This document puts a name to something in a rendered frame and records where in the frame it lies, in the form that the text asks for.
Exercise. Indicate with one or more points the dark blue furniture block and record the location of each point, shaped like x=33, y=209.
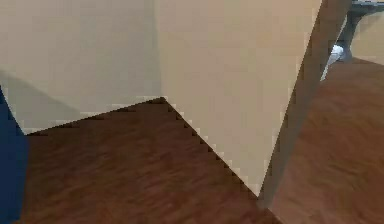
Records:
x=10, y=166

